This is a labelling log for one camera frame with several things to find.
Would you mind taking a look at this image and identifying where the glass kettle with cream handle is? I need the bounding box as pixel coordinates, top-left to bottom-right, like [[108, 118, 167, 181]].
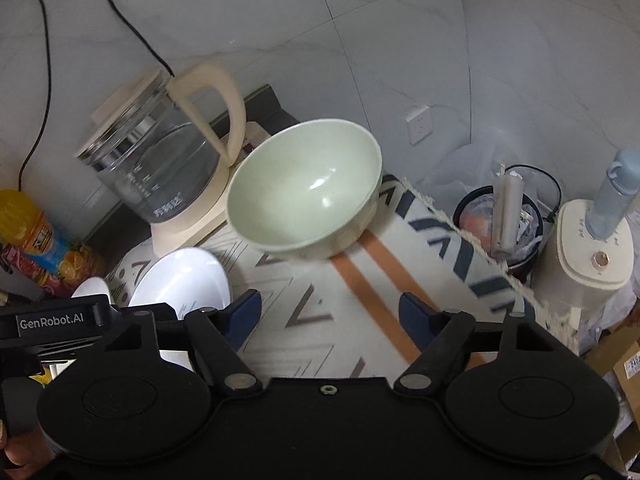
[[75, 60, 247, 223]]

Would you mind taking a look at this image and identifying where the red snack packet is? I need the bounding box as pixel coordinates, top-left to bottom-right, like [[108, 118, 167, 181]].
[[0, 245, 76, 298]]

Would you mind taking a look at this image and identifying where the black kettle power cable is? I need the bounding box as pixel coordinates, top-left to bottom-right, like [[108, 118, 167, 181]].
[[92, 0, 176, 81]]

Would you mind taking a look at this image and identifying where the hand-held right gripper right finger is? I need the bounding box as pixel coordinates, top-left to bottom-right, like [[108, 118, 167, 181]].
[[395, 291, 556, 393]]

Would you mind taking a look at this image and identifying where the person's left hand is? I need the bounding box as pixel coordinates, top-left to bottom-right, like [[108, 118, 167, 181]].
[[0, 422, 40, 468]]

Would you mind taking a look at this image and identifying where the black trash bin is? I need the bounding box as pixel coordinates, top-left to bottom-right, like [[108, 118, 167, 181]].
[[452, 164, 563, 283]]

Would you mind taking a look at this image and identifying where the patterned tablecloth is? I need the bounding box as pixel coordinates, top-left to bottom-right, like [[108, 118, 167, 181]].
[[102, 172, 581, 381]]

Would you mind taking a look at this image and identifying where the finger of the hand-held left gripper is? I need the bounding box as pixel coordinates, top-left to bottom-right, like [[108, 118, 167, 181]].
[[109, 303, 177, 322]]

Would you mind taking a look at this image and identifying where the white printed plate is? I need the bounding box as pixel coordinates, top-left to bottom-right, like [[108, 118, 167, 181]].
[[127, 247, 232, 312]]

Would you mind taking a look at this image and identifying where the cream kettle base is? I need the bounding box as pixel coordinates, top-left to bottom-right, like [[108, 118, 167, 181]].
[[150, 122, 273, 259]]

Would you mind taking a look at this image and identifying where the light green bowl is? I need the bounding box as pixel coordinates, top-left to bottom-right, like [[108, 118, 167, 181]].
[[226, 118, 383, 262]]

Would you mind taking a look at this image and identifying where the orange juice bottle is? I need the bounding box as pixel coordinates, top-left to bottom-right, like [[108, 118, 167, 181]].
[[0, 189, 106, 283]]

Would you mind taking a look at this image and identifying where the light blue bottle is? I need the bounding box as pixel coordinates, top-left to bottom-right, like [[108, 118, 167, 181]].
[[585, 147, 640, 241]]

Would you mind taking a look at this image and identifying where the white wall socket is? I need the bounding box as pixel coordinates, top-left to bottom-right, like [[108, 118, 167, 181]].
[[405, 105, 434, 147]]

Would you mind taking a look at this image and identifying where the black wall cable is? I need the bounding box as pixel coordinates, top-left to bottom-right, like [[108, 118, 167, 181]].
[[15, 0, 53, 193]]

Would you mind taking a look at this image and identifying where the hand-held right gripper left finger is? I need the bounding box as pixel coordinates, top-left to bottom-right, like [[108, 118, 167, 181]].
[[102, 289, 263, 393]]

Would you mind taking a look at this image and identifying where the small white plate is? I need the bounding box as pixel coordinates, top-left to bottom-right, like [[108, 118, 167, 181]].
[[70, 277, 111, 301]]

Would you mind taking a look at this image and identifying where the white paper roll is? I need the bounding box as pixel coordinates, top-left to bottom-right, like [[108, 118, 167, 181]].
[[491, 160, 527, 262]]

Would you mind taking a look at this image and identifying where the cardboard box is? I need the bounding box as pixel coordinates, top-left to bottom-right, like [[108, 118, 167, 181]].
[[582, 325, 640, 476]]

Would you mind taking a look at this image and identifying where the cream water dispenser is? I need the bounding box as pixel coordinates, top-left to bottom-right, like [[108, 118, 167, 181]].
[[532, 199, 636, 356]]

